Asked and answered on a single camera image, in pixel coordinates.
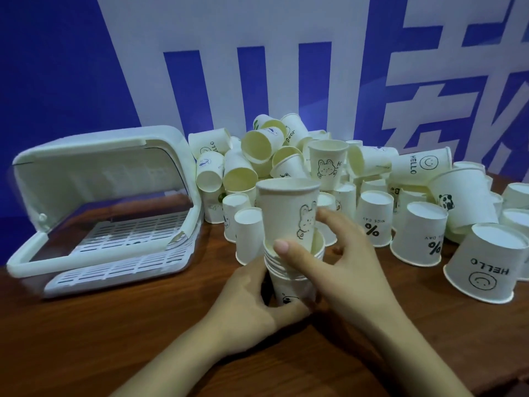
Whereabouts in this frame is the person's right hand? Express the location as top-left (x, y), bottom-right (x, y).
top-left (274, 206), bottom-right (404, 327)

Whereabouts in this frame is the person's left hand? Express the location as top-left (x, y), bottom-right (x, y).
top-left (202, 254), bottom-right (317, 356)

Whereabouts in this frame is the panda print white paper cup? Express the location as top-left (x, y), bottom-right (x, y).
top-left (268, 276), bottom-right (317, 307)

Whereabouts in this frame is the nested stack of paper cups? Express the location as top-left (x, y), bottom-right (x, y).
top-left (262, 233), bottom-right (327, 284)

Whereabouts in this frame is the rabbit print white paper cup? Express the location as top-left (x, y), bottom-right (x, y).
top-left (255, 177), bottom-right (322, 255)

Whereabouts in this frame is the pile of paper cups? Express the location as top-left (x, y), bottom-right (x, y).
top-left (188, 113), bottom-right (529, 304)

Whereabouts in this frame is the white plastic storage box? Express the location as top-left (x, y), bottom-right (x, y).
top-left (6, 126), bottom-right (203, 301)

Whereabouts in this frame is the white slotted drain tray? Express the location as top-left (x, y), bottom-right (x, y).
top-left (43, 210), bottom-right (195, 298)

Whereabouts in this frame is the brown wooden table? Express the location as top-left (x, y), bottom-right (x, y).
top-left (0, 171), bottom-right (529, 397)

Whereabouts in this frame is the blue white backdrop banner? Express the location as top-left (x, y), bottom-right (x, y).
top-left (0, 0), bottom-right (529, 267)

